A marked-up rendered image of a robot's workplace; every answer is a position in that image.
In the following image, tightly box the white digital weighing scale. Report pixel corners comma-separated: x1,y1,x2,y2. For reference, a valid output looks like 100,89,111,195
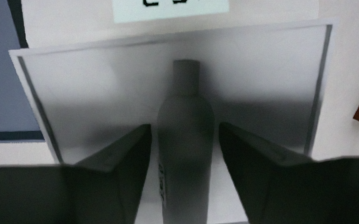
9,0,340,224

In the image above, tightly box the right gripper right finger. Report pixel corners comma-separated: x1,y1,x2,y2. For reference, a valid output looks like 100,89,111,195
218,122,359,224

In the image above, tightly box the grey gas cylinder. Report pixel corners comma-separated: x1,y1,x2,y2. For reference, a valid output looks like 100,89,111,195
157,60,215,224

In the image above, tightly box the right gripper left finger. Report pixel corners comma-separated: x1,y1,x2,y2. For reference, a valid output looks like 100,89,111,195
0,124,152,224

